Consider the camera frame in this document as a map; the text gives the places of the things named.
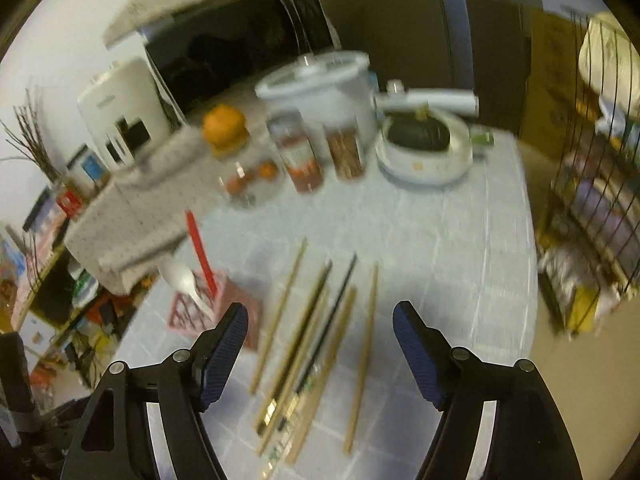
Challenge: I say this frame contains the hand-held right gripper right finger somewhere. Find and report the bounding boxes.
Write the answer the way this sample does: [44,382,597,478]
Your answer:
[392,301,583,480]

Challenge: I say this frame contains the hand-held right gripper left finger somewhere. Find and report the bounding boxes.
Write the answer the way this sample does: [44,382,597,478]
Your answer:
[59,302,250,480]

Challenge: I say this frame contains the wooden chopstick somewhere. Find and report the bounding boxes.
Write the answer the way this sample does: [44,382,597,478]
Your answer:
[287,287,358,465]
[343,263,380,456]
[249,238,309,395]

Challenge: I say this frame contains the pink utensil holder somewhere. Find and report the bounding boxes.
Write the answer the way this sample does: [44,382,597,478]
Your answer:
[169,269,265,351]

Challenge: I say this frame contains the black chopstick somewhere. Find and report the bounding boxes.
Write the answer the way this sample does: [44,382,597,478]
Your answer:
[255,260,333,433]
[270,253,359,468]

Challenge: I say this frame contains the white plastic spoon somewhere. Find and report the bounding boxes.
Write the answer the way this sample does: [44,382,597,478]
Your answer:
[157,259,217,318]

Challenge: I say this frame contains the red chopstick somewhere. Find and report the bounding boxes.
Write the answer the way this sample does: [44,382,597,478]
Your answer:
[185,211,219,297]

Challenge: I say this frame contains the grey checkered tablecloth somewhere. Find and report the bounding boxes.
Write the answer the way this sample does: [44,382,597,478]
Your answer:
[117,125,542,480]

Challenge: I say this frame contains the glass jar with cork lid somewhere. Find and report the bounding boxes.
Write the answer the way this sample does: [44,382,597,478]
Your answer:
[215,132,287,211]

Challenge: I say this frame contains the floral cabinet cloth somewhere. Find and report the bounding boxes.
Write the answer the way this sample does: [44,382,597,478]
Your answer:
[64,124,213,297]

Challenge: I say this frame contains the white electric pot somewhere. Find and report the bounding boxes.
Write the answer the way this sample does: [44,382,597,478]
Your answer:
[375,109,474,187]

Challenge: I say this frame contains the cluttered shelf unit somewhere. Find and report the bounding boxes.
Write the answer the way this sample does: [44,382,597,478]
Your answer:
[0,185,147,392]

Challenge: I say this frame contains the plastic jar with red contents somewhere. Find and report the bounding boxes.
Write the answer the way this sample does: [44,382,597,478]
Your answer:
[267,110,327,194]

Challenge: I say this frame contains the plastic jar with brown snacks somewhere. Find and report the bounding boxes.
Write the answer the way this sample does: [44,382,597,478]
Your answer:
[322,123,369,181]

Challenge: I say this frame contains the clear jar with red label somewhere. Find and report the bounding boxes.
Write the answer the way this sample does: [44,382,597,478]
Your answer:
[54,185,84,217]

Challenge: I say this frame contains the dark green pumpkin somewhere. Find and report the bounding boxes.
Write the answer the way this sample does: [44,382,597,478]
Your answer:
[387,105,454,153]

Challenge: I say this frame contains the mandarin orange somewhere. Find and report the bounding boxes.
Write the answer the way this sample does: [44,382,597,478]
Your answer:
[202,104,250,154]

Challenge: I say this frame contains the clear container with blue label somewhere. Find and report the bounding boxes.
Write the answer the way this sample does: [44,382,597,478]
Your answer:
[65,144,110,197]

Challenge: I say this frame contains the white rice cooker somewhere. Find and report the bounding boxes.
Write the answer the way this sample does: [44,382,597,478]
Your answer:
[254,50,379,152]

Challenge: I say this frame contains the white air fryer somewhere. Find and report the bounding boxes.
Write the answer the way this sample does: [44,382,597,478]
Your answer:
[76,57,174,169]

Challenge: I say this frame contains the dried twigs bundle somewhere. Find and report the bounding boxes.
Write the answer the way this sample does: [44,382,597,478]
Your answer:
[0,89,67,182]

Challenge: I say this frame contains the black microwave oven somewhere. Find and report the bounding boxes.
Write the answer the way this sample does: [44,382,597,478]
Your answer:
[144,0,337,117]

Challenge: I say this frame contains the cardboard box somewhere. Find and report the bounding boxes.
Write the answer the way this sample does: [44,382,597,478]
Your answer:
[519,9,592,162]

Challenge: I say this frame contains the grey refrigerator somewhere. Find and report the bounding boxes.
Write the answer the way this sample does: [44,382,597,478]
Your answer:
[311,0,542,132]

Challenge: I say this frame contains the white plastic bag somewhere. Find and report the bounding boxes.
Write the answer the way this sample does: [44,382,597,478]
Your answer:
[579,12,637,122]

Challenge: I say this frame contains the black wire rack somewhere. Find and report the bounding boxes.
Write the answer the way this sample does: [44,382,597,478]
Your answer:
[536,6,640,337]

